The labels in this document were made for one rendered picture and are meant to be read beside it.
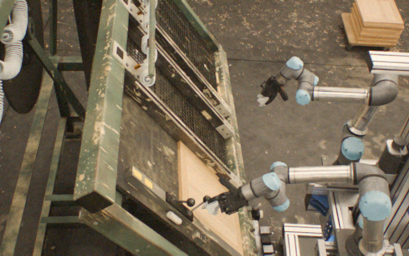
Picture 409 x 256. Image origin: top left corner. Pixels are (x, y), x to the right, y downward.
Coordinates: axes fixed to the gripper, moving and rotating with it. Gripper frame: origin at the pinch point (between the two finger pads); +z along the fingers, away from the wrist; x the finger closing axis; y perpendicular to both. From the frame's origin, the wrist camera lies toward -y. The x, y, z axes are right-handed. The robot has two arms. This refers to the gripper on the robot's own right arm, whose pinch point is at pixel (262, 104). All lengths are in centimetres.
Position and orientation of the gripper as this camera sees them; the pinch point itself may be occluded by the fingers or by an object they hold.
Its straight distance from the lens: 278.1
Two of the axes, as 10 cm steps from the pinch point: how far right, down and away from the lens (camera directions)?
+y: -8.7, -3.7, -3.3
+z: -4.9, 5.9, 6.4
